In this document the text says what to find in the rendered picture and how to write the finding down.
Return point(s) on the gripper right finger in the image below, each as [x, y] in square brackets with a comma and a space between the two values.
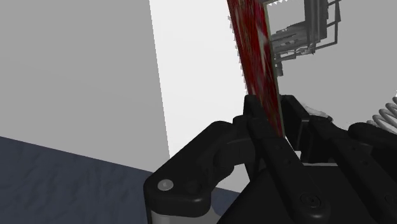
[356, 149]

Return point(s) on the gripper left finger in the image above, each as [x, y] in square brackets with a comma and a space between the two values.
[192, 161]

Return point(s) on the red patterned book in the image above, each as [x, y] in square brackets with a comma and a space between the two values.
[257, 62]

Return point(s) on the dark blue upholstered furniture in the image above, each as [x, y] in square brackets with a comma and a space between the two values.
[68, 186]

